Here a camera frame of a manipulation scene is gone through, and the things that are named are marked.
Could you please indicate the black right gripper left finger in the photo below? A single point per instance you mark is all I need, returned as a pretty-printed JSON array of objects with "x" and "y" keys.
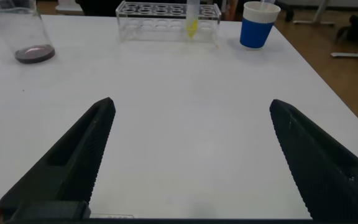
[{"x": 64, "y": 171}]

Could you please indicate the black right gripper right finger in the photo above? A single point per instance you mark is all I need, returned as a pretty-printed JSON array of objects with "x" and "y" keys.
[{"x": 331, "y": 180}]

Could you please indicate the clear glass beaker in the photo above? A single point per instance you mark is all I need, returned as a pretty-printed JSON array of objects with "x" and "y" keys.
[{"x": 34, "y": 54}]

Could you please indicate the clear acrylic test tube rack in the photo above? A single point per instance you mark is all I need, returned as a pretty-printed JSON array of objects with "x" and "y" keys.
[{"x": 154, "y": 28}]

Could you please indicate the yellow pigment test tube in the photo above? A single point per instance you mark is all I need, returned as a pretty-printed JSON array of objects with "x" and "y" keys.
[{"x": 192, "y": 28}]

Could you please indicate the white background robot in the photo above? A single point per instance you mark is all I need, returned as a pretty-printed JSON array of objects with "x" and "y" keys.
[{"x": 68, "y": 7}]

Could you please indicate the blue and white paper cup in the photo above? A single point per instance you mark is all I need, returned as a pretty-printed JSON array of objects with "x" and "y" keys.
[{"x": 256, "y": 32}]

